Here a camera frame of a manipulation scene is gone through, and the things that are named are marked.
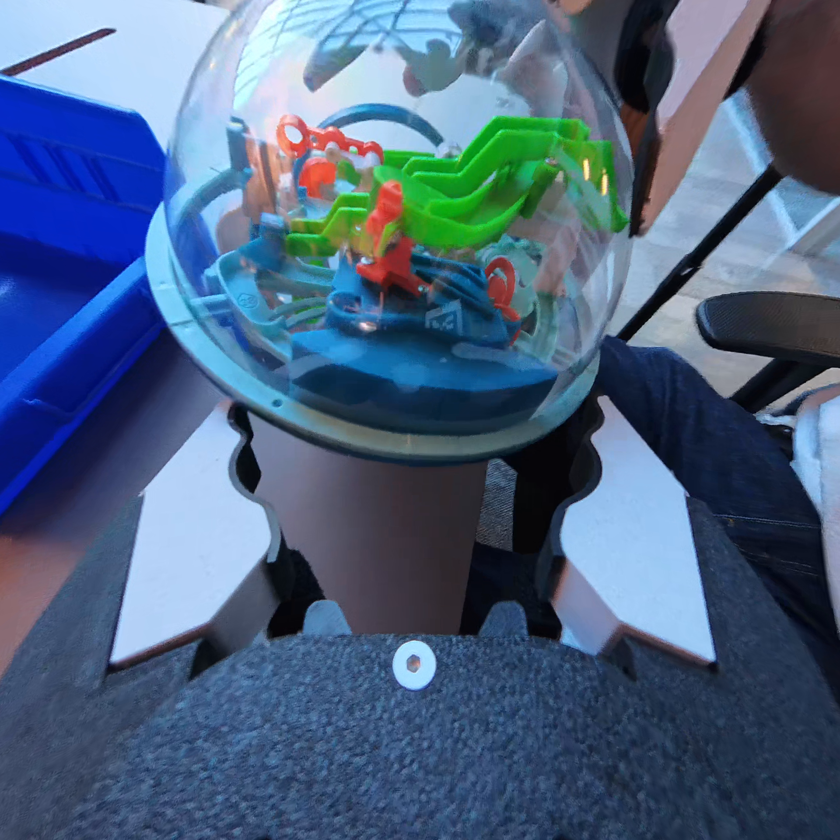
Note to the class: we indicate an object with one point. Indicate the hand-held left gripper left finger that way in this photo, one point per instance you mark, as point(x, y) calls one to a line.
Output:
point(190, 564)

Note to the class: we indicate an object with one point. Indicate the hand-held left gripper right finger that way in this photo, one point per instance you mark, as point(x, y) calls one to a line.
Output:
point(633, 564)

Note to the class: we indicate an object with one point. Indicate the clear plastic maze ball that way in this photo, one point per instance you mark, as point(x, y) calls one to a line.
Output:
point(394, 229)

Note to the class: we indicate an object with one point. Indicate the person's right forearm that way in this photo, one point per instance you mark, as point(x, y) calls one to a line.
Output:
point(800, 79)

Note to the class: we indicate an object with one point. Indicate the person's blue jeans leg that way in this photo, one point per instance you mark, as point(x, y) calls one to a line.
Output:
point(709, 459)

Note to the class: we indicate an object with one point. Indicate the person's white shirt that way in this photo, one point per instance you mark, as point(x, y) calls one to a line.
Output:
point(820, 453)

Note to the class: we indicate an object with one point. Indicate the black office chair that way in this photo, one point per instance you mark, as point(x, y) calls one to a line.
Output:
point(768, 325)

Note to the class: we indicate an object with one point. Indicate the blue plastic bin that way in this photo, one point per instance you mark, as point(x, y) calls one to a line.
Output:
point(59, 315)

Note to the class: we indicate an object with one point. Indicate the wooden table leg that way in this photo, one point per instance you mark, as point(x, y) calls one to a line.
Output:
point(709, 98)

